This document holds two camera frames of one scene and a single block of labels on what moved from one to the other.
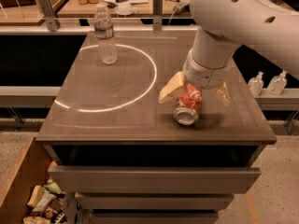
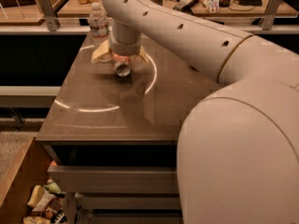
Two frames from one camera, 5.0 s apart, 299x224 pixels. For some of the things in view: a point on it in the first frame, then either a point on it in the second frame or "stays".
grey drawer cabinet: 120,150 stays
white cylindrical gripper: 204,76 to 126,49
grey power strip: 177,7 stays
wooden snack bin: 27,195 stays
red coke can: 188,105 to 121,69
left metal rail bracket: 48,10 stays
